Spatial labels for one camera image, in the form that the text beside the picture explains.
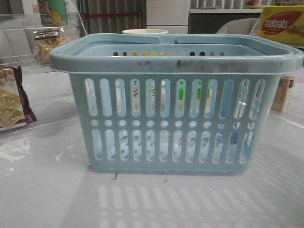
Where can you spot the small beige snack box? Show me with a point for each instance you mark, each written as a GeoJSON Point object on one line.
{"type": "Point", "coordinates": [282, 96]}

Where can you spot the light blue plastic basket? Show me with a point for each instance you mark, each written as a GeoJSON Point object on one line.
{"type": "Point", "coordinates": [173, 103]}

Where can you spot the white paper cup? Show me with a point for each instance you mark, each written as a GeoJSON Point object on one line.
{"type": "Point", "coordinates": [145, 31]}

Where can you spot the clear acrylic shelf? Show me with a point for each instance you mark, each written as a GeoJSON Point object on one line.
{"type": "Point", "coordinates": [294, 109]}
{"type": "Point", "coordinates": [49, 92]}

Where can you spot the beige chair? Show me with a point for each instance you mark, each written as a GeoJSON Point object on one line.
{"type": "Point", "coordinates": [240, 26]}

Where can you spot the clear acrylic shelf left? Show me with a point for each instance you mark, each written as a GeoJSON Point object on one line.
{"type": "Point", "coordinates": [49, 92]}

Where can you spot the clear acrylic shelf right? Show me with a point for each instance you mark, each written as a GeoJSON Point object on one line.
{"type": "Point", "coordinates": [294, 109]}

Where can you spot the white cabinet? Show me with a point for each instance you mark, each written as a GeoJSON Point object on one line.
{"type": "Point", "coordinates": [169, 15]}

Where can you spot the yellow nabati wafer box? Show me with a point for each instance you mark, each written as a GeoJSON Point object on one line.
{"type": "Point", "coordinates": [284, 24]}

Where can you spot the green and yellow snack bag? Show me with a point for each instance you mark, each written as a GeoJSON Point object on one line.
{"type": "Point", "coordinates": [52, 12]}

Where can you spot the bagged bread with brown label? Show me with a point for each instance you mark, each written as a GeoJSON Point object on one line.
{"type": "Point", "coordinates": [45, 41]}

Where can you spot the brown cracker package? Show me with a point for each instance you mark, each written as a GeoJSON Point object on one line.
{"type": "Point", "coordinates": [15, 111]}

